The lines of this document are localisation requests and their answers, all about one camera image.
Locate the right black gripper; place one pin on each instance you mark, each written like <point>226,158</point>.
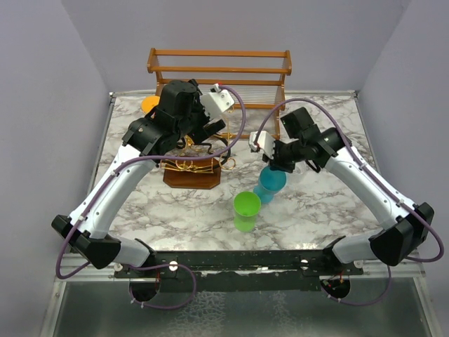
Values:
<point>275,162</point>

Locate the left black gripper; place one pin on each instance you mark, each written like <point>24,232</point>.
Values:
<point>205,128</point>

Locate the blue plastic wine glass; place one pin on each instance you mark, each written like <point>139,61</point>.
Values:
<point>270,183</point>

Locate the gold wire wine glass rack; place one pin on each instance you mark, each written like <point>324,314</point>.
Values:
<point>204,174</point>

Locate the orange wine glass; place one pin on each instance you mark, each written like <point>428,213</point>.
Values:
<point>149,103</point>

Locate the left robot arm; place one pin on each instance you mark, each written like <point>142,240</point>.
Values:
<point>180,110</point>

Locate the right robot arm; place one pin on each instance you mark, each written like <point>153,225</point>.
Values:
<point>404,223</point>

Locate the green plastic wine glass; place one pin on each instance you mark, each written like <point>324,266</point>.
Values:
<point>247,206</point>

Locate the wooden shelf rack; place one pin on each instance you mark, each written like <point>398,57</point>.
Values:
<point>259,77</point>

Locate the clear glass cup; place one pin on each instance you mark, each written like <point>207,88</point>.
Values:
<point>300,168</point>

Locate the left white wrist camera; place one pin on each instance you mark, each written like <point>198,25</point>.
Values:
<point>216,102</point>

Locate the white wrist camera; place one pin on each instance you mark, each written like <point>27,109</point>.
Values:
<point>216,102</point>
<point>263,143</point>

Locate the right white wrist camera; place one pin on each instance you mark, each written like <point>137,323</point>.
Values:
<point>263,143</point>

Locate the black base frame bar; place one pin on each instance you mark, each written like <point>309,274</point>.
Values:
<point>231,271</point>

